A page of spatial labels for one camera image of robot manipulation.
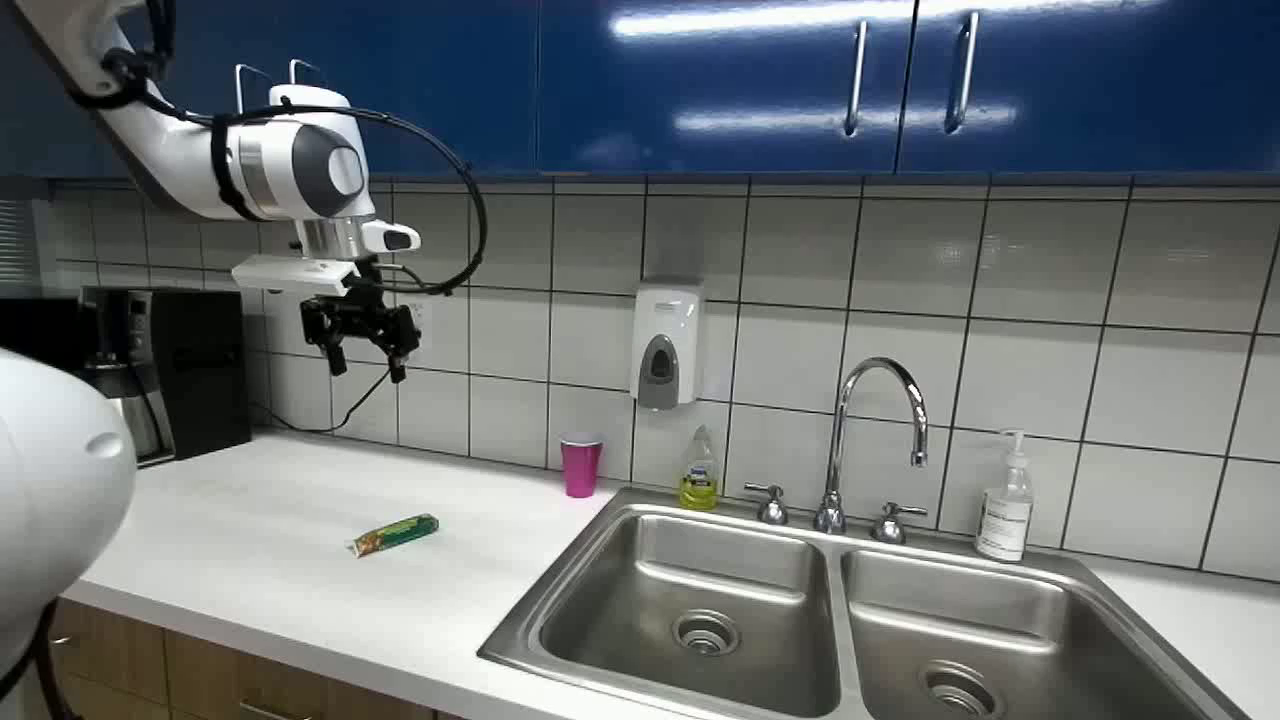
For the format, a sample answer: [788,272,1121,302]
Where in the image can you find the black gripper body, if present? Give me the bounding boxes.
[302,294,422,355]

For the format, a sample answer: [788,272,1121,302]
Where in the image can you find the green snack packet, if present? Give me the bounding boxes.
[350,510,442,558]

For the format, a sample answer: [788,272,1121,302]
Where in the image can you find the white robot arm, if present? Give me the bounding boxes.
[0,0,422,685]

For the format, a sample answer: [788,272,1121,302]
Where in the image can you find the stainless steel double sink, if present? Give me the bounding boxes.
[479,490,1248,720]

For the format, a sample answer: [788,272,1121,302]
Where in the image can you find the black coffee maker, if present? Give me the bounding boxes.
[0,289,253,461]

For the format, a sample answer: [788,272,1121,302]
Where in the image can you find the pink plastic cup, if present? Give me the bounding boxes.
[559,438,604,498]

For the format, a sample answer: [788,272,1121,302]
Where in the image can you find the yellow dish soap bottle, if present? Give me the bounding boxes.
[678,429,721,508]

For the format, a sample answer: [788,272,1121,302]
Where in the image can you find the blue upper cabinets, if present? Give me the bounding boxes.
[0,0,1280,186]

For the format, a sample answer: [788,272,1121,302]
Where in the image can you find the wooden lower cabinets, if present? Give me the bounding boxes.
[52,600,450,720]

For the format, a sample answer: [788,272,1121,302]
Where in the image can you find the chrome faucet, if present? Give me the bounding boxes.
[747,355,934,544]

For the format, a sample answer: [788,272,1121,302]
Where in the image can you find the clear hand soap pump bottle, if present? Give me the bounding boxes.
[976,436,1032,558]

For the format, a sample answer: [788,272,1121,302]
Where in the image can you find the black power cord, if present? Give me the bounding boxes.
[332,367,397,436]

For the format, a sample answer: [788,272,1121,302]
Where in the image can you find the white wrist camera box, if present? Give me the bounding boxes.
[234,254,359,294]

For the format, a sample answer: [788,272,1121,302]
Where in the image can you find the white wall soap dispenser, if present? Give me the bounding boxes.
[633,282,702,408]

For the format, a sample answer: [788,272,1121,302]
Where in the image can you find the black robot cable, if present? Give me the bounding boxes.
[64,0,492,299]

